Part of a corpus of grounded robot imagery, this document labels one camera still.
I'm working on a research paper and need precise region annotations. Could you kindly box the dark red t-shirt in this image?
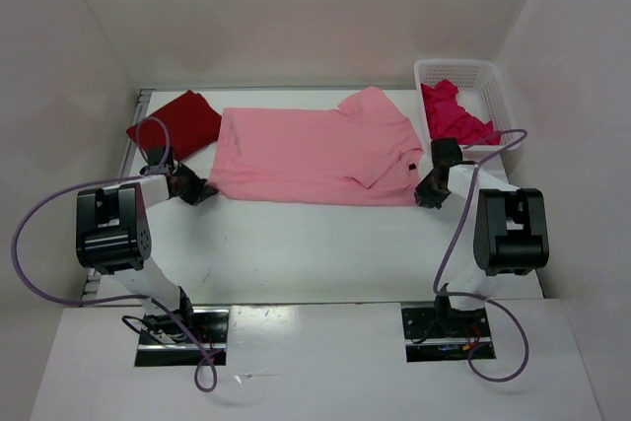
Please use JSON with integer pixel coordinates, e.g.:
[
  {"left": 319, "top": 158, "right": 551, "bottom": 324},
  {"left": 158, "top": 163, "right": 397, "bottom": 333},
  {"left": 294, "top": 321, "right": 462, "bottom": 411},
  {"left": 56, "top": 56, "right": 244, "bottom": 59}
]
[{"left": 152, "top": 91, "right": 222, "bottom": 161}]

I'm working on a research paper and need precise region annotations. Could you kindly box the pink t-shirt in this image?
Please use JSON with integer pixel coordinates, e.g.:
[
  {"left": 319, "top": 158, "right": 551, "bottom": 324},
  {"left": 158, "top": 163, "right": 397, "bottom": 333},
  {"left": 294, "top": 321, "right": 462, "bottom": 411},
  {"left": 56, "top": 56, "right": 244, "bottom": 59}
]
[{"left": 209, "top": 87, "right": 424, "bottom": 206}]

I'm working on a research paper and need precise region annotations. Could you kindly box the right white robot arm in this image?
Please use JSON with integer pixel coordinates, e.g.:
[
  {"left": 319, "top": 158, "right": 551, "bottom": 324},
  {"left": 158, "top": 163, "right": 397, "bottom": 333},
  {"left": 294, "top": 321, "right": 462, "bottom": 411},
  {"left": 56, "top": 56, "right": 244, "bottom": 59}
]
[{"left": 414, "top": 138, "right": 549, "bottom": 336}]

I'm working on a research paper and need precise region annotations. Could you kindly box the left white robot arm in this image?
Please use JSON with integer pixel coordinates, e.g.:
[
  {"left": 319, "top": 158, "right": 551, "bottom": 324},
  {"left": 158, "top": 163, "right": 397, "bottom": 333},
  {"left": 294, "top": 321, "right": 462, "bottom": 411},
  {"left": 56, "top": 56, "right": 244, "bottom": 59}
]
[{"left": 76, "top": 147, "right": 218, "bottom": 343}]

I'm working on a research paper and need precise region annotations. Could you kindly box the magenta t-shirt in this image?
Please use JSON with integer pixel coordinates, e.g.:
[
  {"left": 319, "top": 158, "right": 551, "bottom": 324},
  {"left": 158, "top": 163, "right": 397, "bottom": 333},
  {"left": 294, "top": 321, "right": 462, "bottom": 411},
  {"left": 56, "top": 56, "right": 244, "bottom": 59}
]
[{"left": 421, "top": 79, "right": 501, "bottom": 146}]

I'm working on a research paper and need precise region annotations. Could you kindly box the white plastic basket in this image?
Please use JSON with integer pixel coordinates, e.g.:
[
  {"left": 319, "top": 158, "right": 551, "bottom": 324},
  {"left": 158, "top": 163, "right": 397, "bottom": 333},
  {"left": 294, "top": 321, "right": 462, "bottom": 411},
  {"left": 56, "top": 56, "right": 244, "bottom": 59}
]
[{"left": 413, "top": 58, "right": 517, "bottom": 151}]

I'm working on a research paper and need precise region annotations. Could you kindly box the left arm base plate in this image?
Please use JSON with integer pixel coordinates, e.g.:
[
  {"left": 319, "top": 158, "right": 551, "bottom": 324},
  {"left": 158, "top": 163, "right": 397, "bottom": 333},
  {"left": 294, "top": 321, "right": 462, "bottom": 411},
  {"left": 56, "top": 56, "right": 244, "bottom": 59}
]
[{"left": 121, "top": 307, "right": 230, "bottom": 368}]

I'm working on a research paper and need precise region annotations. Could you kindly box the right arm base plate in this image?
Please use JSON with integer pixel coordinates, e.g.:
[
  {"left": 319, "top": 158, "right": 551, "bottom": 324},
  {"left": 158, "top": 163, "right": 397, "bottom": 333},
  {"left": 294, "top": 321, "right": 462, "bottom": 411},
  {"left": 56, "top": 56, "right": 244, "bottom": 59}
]
[{"left": 401, "top": 303, "right": 496, "bottom": 363}]

